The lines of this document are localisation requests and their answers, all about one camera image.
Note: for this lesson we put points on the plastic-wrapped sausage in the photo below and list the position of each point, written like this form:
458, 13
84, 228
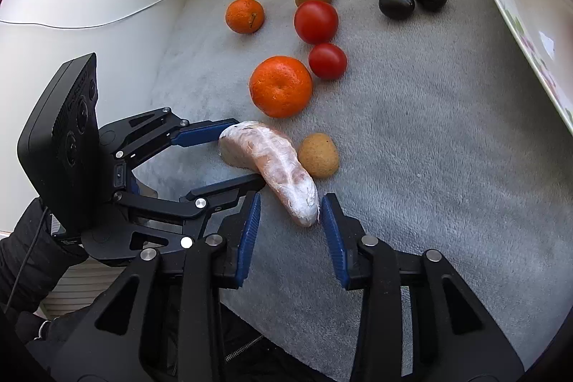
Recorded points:
277, 171

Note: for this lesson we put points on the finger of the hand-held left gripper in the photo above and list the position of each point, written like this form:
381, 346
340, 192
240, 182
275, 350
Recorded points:
206, 133
224, 189

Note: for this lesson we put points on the white ribbed panel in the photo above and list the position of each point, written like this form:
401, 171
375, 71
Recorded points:
80, 288

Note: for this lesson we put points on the small red tomato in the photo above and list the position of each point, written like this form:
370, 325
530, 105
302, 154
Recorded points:
327, 61

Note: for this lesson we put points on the person's left forearm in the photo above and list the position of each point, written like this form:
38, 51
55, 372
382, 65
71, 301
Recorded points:
27, 261

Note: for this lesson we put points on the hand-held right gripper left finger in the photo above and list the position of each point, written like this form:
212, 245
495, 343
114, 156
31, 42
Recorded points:
250, 239

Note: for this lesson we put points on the large red tomato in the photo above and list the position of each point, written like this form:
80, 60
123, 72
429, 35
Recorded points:
316, 22

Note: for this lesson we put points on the small tangerine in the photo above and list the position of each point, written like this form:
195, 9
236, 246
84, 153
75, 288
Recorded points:
244, 16

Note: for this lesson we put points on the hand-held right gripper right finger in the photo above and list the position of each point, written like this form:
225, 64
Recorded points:
333, 239

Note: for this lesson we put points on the large tangerine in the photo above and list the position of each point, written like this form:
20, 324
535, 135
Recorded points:
280, 87

